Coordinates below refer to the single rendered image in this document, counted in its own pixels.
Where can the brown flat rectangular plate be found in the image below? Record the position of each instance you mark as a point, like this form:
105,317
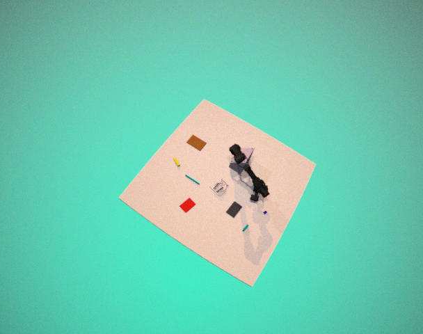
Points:
196,142

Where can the red rectangular block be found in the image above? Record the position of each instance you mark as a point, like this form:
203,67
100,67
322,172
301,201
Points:
187,205

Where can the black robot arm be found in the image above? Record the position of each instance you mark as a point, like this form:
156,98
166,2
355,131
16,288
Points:
257,182

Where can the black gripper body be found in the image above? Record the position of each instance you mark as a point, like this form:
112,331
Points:
255,197

